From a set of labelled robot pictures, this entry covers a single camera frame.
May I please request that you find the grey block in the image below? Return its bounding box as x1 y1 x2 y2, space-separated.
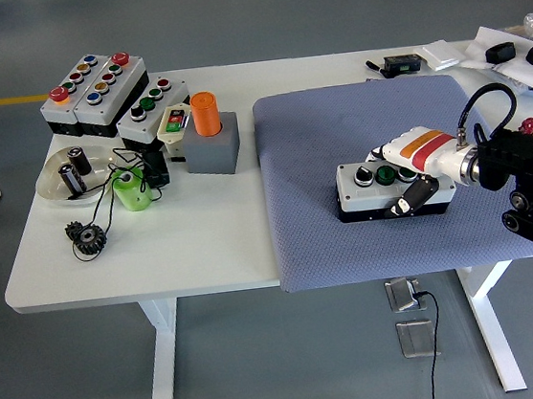
179 109 245 181

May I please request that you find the four-control white button box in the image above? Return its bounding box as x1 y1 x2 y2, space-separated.
330 151 459 226
110 72 197 156

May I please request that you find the small dark metal gear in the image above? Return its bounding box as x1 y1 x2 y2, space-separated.
63 219 87 242

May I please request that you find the white table leg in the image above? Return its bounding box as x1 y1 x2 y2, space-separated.
455 260 529 398
135 297 189 399

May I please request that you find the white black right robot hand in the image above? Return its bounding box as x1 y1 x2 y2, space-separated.
359 120 479 222

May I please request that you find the open metal floor socket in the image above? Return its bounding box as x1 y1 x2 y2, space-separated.
384 275 429 315

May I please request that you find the light green cylinder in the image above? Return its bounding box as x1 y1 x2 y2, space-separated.
108 166 156 215

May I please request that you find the small black box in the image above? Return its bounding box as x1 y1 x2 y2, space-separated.
139 147 172 191

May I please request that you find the black floor power cable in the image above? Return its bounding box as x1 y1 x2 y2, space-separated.
412 289 450 399

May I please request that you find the black marker pen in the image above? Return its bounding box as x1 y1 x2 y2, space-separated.
365 57 391 79

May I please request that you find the five-button white control box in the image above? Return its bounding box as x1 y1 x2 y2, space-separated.
66 48 157 143
33 52 116 142

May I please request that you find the closed metal floor plate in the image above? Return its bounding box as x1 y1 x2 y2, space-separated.
394 317 442 361

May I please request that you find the white switch plate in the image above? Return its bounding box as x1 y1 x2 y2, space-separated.
411 36 467 74

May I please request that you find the white paper sheet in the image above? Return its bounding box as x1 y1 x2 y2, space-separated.
461 19 533 104

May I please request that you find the black electronic module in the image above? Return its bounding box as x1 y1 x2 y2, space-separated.
382 51 424 77

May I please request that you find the clear shallow dish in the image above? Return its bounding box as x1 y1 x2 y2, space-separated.
31 140 126 213

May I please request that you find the beige red-green switch box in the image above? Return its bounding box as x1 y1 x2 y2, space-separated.
153 101 197 165

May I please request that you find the dark brown capacitor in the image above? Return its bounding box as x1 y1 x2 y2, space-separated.
56 161 88 198
65 144 95 179

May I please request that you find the thin black wire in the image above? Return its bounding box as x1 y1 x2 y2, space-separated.
59 143 172 265

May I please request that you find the large dark metal gear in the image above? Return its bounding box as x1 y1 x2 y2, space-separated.
70 222 110 258

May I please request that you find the orange cylinder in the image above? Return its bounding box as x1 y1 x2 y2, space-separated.
188 89 225 140

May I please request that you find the grey-blue textured mat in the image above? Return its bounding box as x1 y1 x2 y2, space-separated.
249 61 533 296

